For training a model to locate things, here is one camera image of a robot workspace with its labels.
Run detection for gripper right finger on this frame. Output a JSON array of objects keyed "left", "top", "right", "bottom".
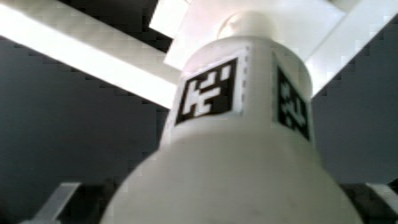
[{"left": 366, "top": 182, "right": 398, "bottom": 214}]

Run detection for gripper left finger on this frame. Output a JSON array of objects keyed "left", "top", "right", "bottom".
[{"left": 20, "top": 182, "right": 82, "bottom": 224}]

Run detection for white lamp bulb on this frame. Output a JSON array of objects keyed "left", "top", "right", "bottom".
[{"left": 100, "top": 12, "right": 363, "bottom": 224}]

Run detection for white U-shaped frame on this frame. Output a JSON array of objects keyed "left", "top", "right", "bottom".
[{"left": 0, "top": 0, "right": 398, "bottom": 106}]

